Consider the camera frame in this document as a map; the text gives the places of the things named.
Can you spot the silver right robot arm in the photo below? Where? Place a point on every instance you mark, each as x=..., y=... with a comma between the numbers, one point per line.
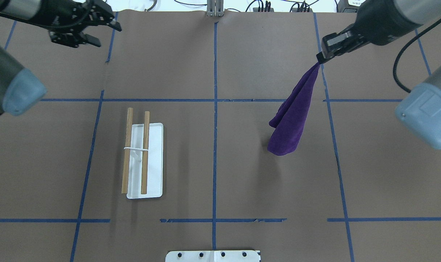
x=381, y=22

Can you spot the purple towel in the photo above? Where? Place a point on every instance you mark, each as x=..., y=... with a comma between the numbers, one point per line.
x=289, y=121

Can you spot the white camera mast pedestal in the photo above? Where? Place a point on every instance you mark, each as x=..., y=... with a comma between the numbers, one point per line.
x=214, y=256

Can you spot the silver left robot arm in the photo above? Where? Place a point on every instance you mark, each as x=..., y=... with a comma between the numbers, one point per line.
x=20, y=89

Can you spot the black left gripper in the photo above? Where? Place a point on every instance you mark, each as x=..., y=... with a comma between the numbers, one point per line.
x=50, y=13

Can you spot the aluminium frame post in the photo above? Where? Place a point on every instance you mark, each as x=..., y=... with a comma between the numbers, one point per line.
x=215, y=8

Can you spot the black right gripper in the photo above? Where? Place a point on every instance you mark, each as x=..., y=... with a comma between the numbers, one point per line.
x=372, y=23

